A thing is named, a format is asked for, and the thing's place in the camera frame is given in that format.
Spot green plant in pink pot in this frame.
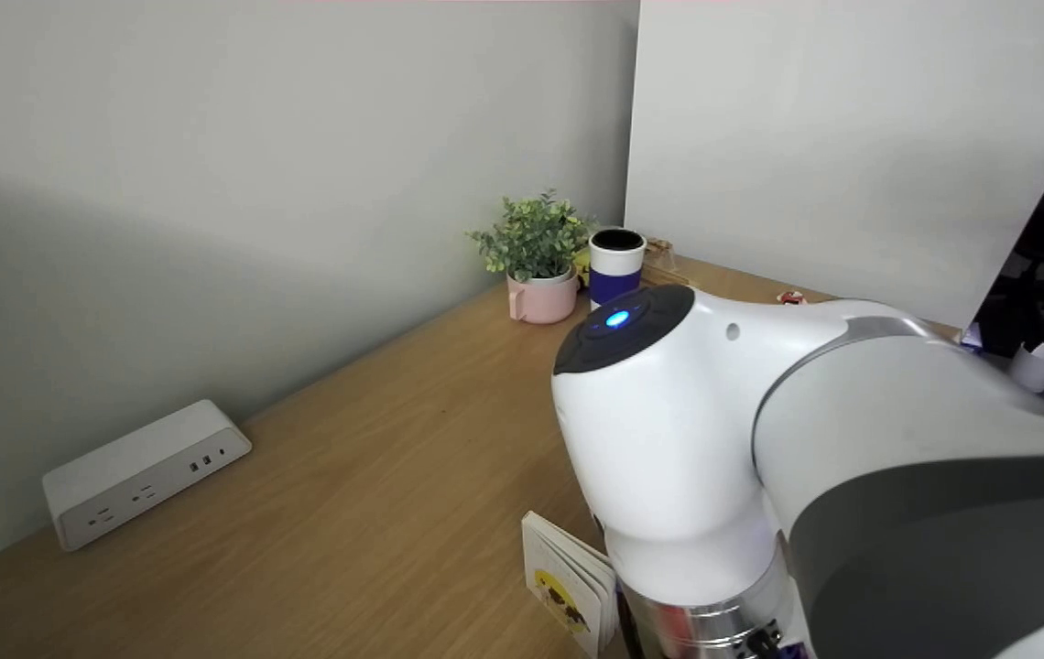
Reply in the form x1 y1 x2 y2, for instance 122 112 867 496
467 191 599 329

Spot white cup with blue band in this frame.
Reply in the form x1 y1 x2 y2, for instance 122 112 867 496
588 228 649 307

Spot small white board book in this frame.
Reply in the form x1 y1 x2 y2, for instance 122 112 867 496
518 509 622 659

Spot white power strip box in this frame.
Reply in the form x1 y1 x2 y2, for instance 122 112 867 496
42 397 258 556

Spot white mug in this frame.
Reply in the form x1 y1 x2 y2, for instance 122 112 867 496
1006 339 1044 395

